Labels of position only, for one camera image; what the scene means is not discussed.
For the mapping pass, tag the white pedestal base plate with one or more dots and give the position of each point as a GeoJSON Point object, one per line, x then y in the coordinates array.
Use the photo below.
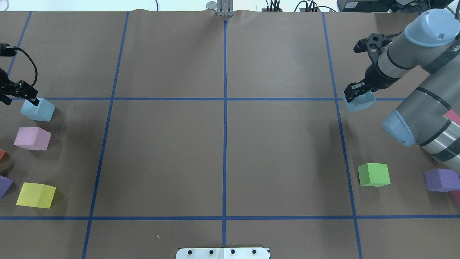
{"type": "Point", "coordinates": [224, 253]}

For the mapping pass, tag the orange block left side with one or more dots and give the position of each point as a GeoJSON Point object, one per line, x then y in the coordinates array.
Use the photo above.
{"type": "Point", "coordinates": [2, 154]}

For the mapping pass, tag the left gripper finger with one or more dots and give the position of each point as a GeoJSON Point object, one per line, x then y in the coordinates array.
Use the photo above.
{"type": "Point", "coordinates": [5, 99]}
{"type": "Point", "coordinates": [27, 92]}

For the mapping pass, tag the crimson block beside orange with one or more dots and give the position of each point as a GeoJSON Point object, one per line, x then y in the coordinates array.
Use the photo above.
{"type": "Point", "coordinates": [453, 117]}

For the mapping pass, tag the purple block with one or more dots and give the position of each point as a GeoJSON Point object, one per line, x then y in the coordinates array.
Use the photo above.
{"type": "Point", "coordinates": [5, 184]}
{"type": "Point", "coordinates": [441, 180]}

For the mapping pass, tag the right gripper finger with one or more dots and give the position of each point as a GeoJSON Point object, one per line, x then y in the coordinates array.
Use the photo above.
{"type": "Point", "coordinates": [353, 90]}

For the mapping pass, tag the aluminium frame post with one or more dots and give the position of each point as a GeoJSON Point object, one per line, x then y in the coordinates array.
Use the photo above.
{"type": "Point", "coordinates": [224, 8]}

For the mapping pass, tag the purple block right side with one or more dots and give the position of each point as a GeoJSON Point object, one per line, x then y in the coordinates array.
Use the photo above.
{"type": "Point", "coordinates": [441, 180]}

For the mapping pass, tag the light blue block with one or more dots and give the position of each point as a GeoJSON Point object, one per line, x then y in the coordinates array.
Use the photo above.
{"type": "Point", "coordinates": [42, 112]}
{"type": "Point", "coordinates": [361, 102]}

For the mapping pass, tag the yellow block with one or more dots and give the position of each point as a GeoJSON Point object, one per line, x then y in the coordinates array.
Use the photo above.
{"type": "Point", "coordinates": [36, 195]}

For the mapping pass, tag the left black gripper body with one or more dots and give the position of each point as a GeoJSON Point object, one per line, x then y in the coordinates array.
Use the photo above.
{"type": "Point", "coordinates": [14, 87]}

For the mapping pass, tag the crimson block near tray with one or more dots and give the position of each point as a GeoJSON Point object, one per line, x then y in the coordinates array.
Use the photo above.
{"type": "Point", "coordinates": [456, 195]}

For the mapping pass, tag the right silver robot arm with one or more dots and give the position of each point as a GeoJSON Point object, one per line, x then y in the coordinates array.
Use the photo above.
{"type": "Point", "coordinates": [431, 42]}

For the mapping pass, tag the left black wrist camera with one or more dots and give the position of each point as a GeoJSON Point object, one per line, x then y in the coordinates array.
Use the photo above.
{"type": "Point", "coordinates": [7, 51]}

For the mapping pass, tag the pink block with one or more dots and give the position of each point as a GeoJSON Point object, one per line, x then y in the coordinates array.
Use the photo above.
{"type": "Point", "coordinates": [32, 138]}

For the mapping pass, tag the green block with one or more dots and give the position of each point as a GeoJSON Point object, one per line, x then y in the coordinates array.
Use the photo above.
{"type": "Point", "coordinates": [374, 175]}

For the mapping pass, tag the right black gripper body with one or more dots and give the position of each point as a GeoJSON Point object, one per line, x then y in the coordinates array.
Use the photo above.
{"type": "Point", "coordinates": [378, 80]}

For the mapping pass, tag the purple block left side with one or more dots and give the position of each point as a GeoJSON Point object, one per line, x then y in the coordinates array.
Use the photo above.
{"type": "Point", "coordinates": [5, 184]}

